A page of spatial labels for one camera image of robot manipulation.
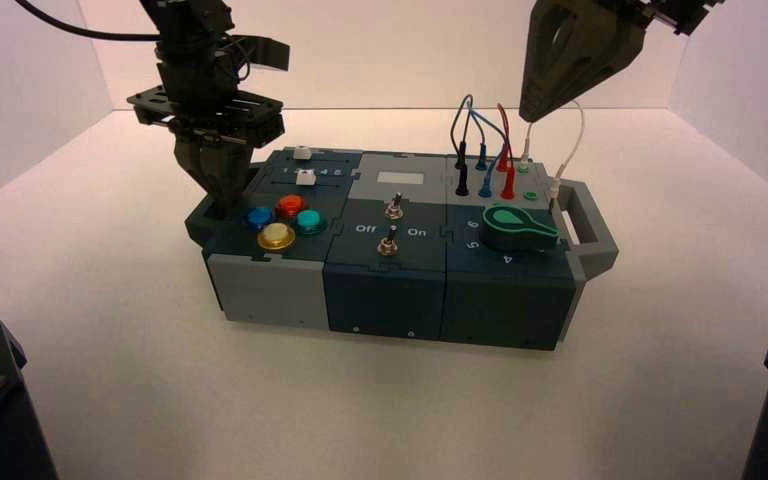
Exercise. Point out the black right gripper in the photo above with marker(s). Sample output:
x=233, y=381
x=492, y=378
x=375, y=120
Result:
x=682, y=13

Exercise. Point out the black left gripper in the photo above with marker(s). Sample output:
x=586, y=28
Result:
x=205, y=109

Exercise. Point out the metal toggle switch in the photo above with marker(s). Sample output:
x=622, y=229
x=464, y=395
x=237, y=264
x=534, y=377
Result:
x=395, y=206
x=388, y=242

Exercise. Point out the green grey modular task box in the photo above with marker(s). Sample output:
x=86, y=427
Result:
x=384, y=298

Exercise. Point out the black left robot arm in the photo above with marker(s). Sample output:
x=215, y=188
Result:
x=188, y=20

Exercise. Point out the blue round push button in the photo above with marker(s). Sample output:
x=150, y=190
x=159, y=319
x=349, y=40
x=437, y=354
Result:
x=259, y=217

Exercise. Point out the orange round push button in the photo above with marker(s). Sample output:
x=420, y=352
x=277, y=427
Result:
x=290, y=205

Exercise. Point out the white slider knob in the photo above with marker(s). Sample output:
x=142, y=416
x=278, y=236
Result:
x=302, y=153
x=306, y=178

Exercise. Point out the yellow round push button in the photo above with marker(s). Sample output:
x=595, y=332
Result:
x=276, y=236

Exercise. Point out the teal round push button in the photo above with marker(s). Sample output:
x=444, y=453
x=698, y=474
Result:
x=309, y=220

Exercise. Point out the grey display window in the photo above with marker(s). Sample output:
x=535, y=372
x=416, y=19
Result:
x=400, y=177

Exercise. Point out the green rotary knob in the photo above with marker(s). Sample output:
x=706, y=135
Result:
x=516, y=230

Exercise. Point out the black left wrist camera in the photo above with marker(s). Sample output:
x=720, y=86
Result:
x=268, y=53

